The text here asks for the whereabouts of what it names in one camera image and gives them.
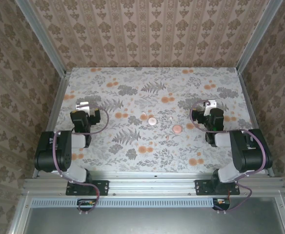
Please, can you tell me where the aluminium corner post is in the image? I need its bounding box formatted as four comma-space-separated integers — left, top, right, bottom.
235, 0, 284, 74
15, 0, 67, 78

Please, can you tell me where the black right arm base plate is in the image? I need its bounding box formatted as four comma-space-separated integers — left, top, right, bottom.
195, 179, 240, 196

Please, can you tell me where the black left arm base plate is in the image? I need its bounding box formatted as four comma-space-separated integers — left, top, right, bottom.
65, 179, 109, 196

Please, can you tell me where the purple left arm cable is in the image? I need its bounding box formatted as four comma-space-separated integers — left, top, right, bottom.
52, 103, 109, 215

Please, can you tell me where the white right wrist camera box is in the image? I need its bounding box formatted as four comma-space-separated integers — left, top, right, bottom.
203, 99, 218, 117

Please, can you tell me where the small wired connector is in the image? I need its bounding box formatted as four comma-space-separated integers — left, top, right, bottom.
213, 197, 231, 210
78, 199, 97, 208

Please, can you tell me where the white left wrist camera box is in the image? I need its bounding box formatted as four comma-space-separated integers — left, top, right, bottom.
75, 101, 90, 111

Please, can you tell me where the grey metal panel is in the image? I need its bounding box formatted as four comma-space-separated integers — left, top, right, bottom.
8, 195, 285, 234

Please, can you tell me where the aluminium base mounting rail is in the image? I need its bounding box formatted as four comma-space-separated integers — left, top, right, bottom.
22, 172, 285, 195

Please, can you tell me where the aluminium side rail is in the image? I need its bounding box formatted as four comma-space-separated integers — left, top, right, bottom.
32, 70, 72, 177
239, 72, 275, 177

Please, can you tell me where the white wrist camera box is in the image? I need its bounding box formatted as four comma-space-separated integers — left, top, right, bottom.
75, 101, 90, 111
203, 99, 218, 117

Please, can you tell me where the grey slotted cable duct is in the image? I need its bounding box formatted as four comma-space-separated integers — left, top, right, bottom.
31, 197, 215, 207

